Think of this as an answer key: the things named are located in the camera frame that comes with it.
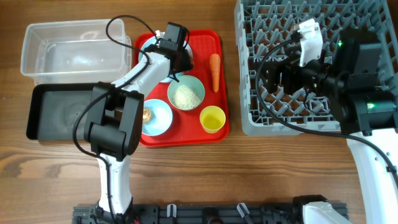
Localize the green bowl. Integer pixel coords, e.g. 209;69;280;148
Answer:
167;75;205;110

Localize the white rice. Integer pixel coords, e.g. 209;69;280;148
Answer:
172;85;201;110

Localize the yellow plastic cup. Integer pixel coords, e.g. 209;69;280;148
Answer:
200;106;226;134

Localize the brown food scrap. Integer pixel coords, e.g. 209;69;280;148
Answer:
142;108;153;123

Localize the small light blue bowl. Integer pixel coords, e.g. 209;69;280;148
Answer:
142;99;173;136

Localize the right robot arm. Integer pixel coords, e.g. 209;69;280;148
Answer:
255;28;397;223

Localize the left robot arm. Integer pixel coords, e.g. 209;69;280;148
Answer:
81;22;193;223

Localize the grey dishwasher rack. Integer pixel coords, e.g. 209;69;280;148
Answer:
234;0;397;136

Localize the large light blue plate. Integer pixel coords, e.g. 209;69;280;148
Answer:
138;34;193;84

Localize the orange carrot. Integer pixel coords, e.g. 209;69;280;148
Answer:
210;54;221;93

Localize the red serving tray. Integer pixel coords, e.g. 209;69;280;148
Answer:
140;30;229;147

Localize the clear plastic bin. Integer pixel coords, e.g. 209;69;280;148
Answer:
21;19;132;84

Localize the black plastic tray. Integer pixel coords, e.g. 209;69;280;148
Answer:
25;82;118;141

